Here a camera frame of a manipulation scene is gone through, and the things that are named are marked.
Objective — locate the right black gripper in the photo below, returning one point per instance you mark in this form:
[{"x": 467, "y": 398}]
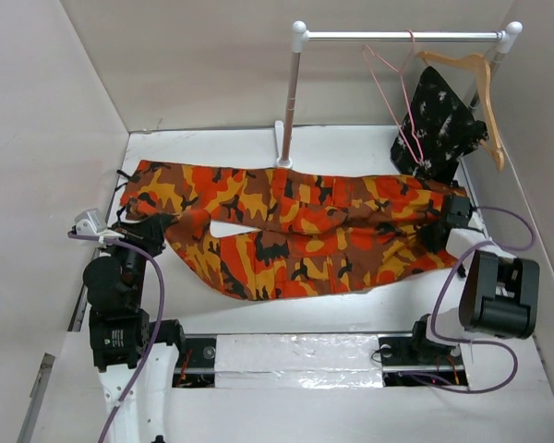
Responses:
[{"x": 424, "y": 235}]

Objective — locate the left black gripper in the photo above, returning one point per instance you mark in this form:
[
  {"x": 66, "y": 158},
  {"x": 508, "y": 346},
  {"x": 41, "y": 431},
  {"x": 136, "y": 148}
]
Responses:
[{"x": 148, "y": 233}]

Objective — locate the orange camouflage trousers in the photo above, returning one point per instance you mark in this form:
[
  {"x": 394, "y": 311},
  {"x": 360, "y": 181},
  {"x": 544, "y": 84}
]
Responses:
[{"x": 273, "y": 233}]

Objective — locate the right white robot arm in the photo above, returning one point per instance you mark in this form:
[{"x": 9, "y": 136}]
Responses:
[{"x": 500, "y": 294}]

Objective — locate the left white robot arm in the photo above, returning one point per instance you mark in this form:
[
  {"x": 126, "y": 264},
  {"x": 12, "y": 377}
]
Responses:
[{"x": 135, "y": 355}]

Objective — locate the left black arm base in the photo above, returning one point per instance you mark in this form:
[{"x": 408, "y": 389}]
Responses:
[{"x": 195, "y": 368}]

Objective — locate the wooden clothes hanger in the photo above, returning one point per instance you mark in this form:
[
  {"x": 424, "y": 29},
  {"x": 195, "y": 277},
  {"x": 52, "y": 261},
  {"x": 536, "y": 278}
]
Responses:
[{"x": 483, "y": 71}]

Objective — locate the black white patterned garment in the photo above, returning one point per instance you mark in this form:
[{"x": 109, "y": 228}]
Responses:
[{"x": 438, "y": 132}]

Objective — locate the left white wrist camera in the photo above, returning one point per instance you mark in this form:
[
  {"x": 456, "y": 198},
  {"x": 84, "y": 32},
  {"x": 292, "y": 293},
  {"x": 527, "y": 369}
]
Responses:
[{"x": 90, "y": 225}]

